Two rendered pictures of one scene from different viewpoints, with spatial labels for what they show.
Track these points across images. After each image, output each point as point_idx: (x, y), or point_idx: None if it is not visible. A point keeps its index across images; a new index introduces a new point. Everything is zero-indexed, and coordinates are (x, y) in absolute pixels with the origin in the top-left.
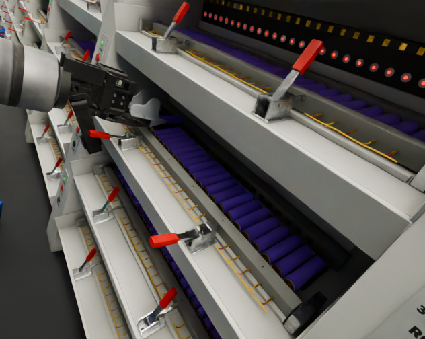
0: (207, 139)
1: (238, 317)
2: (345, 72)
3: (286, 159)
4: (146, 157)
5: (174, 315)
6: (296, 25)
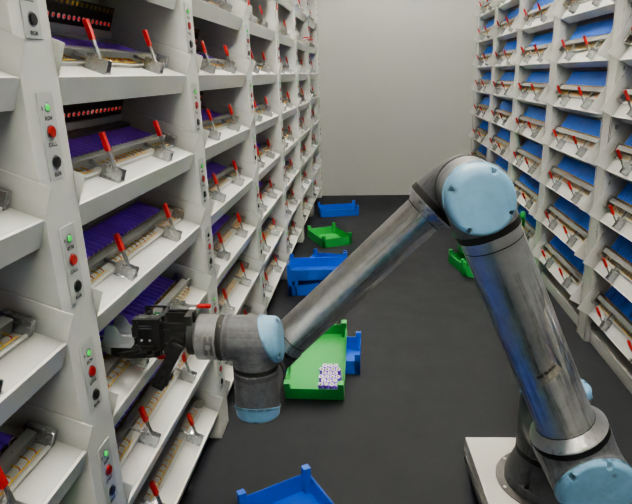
0: None
1: (197, 297)
2: None
3: (187, 241)
4: None
5: (173, 372)
6: None
